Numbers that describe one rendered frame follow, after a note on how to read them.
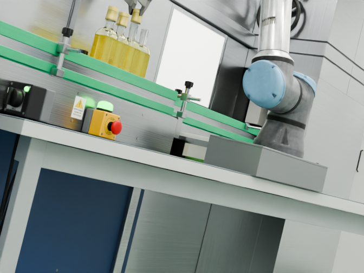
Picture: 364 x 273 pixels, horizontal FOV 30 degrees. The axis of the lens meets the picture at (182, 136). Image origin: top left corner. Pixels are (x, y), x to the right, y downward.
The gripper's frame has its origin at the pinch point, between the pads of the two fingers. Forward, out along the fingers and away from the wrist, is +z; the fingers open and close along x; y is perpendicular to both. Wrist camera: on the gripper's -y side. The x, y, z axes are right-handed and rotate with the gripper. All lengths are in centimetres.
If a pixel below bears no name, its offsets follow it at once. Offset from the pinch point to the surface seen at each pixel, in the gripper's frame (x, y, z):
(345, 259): -53, -375, 89
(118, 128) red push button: 26, 25, 40
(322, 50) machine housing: 18, -102, -17
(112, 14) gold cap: 1.6, 12.6, 4.7
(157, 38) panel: -13.1, -28.5, 1.4
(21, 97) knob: 23, 58, 38
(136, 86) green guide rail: 13.5, 7.4, 25.0
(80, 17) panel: -11.9, 12.9, 6.5
